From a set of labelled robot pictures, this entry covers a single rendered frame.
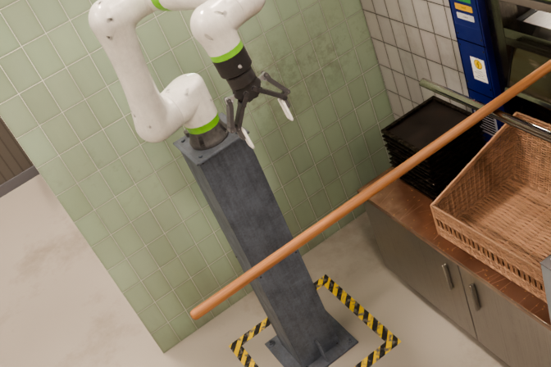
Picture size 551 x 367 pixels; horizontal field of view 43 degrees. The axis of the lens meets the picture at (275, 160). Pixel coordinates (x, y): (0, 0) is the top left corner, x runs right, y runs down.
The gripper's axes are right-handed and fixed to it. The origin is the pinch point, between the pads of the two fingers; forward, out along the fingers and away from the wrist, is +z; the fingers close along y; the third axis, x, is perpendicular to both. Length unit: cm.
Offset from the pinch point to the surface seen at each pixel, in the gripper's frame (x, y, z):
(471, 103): 5, -60, 31
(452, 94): -4, -60, 31
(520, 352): 20, -36, 122
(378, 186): 16.1, -15.9, 26.3
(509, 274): 18, -44, 88
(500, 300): 17, -38, 97
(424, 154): 15.7, -32.9, 27.4
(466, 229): 3, -43, 76
